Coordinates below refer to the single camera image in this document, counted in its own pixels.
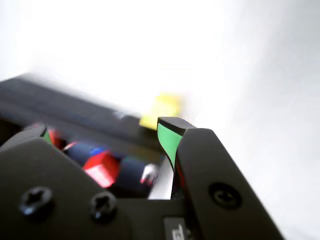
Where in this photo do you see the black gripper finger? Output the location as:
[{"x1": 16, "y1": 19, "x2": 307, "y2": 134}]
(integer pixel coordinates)
[
  {"x1": 0, "y1": 124, "x2": 132, "y2": 240},
  {"x1": 156, "y1": 116, "x2": 287, "y2": 240}
]

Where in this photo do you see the red wooden cube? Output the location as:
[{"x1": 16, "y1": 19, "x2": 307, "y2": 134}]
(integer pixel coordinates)
[{"x1": 82, "y1": 149, "x2": 121, "y2": 188}]

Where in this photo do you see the yellow wooden cube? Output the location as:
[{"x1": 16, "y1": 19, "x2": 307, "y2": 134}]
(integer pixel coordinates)
[{"x1": 138, "y1": 93, "x2": 182, "y2": 131}]

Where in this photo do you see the black box tray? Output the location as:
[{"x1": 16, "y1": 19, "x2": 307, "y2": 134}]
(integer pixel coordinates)
[{"x1": 0, "y1": 72, "x2": 173, "y2": 201}]

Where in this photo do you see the white stick with red tip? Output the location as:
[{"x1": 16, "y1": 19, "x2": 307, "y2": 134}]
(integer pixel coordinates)
[{"x1": 139, "y1": 163, "x2": 160, "y2": 187}]

